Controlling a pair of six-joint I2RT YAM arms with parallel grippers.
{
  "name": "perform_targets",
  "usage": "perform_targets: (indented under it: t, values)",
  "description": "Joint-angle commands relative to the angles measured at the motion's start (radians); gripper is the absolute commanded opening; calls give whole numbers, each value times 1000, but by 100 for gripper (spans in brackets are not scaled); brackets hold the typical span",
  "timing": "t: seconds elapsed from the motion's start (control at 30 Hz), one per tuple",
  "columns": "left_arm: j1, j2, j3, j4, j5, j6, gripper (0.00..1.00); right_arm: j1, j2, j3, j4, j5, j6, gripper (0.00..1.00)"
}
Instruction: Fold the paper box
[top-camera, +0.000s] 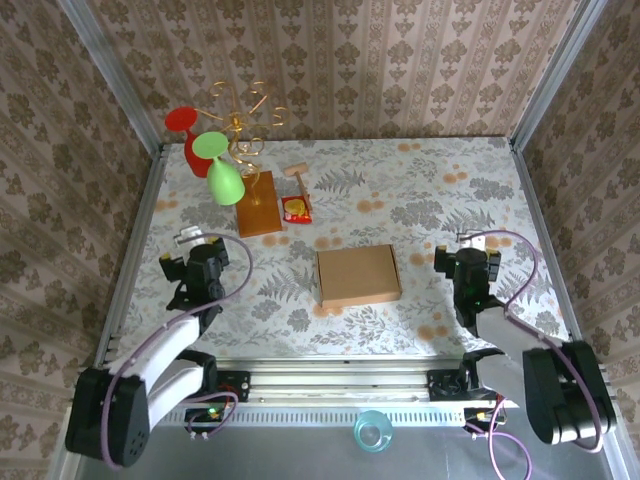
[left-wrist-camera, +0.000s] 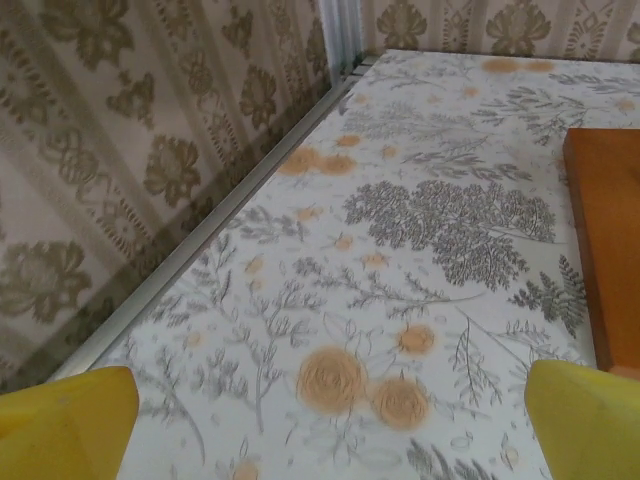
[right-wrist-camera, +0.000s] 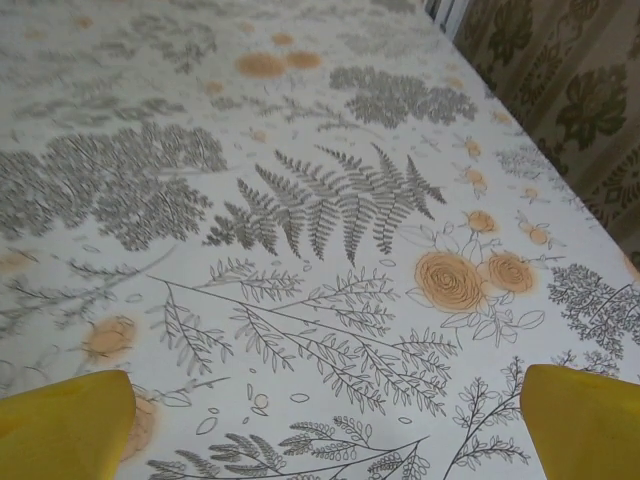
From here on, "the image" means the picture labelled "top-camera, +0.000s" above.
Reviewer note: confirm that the brown cardboard paper box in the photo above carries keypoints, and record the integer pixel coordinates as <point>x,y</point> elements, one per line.
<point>357,275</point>

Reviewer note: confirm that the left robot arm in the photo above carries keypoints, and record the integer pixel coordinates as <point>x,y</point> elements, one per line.
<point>160,345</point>

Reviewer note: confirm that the green plastic wine glass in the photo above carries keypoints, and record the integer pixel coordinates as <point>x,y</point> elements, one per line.
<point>225,182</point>

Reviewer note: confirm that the red snack packet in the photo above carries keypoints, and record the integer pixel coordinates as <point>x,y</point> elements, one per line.
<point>296,210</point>

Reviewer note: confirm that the small wooden mallet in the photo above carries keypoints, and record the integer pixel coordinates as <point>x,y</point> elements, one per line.
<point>296,170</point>

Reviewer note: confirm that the floral patterned tablecloth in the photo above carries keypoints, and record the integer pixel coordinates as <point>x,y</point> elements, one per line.
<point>400,165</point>

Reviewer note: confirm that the red plastic wine glass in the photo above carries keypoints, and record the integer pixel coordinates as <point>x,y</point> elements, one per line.
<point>181,120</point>

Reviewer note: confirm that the small black controller board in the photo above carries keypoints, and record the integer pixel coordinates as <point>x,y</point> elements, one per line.
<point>482,416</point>
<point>205,414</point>

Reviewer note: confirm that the light blue plastic cup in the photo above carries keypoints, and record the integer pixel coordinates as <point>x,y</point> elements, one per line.
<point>372,431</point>

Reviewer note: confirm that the aluminium table side rail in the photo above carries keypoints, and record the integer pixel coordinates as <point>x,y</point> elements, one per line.
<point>131,240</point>
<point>547,240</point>

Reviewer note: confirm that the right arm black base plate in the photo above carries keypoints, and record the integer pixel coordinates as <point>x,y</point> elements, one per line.
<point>445,385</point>

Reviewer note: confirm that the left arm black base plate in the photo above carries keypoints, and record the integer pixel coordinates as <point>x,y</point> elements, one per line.
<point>235,385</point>

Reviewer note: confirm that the aluminium mounting rail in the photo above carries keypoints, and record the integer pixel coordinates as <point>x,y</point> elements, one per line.
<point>340,382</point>

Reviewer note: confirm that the aluminium frame post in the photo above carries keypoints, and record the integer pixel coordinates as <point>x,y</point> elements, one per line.
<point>107,70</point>
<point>559,70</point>

